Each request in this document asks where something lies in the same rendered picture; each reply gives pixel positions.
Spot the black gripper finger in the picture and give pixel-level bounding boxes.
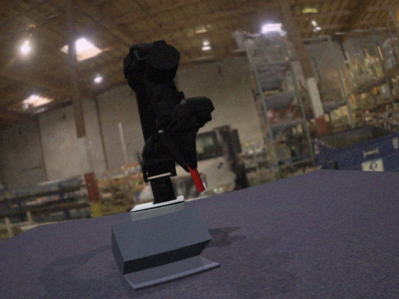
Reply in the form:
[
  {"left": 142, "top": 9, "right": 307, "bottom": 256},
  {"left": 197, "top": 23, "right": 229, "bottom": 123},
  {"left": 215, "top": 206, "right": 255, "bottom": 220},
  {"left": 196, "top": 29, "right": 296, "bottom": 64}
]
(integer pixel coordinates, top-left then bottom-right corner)
[
  {"left": 168, "top": 123, "right": 202, "bottom": 170},
  {"left": 157, "top": 140, "right": 190, "bottom": 173}
]

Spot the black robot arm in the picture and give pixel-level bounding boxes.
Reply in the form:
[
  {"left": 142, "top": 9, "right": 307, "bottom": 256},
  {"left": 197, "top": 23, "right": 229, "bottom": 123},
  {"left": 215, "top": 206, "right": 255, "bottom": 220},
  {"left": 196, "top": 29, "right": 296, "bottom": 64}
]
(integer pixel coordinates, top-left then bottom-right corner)
[{"left": 123, "top": 40, "right": 180, "bottom": 204}]

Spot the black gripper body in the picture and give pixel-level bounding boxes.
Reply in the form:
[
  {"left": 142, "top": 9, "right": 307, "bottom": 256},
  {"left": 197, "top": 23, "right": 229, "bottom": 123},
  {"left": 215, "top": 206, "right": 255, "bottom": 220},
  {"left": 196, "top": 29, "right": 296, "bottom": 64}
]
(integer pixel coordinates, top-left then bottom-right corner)
[{"left": 145, "top": 87, "right": 215, "bottom": 154}]

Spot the red cylindrical peg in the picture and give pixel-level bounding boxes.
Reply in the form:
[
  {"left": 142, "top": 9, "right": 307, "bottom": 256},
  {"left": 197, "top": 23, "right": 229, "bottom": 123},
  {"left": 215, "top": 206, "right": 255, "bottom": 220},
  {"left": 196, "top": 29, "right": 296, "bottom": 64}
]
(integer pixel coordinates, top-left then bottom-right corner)
[{"left": 187, "top": 165, "right": 205, "bottom": 192}]

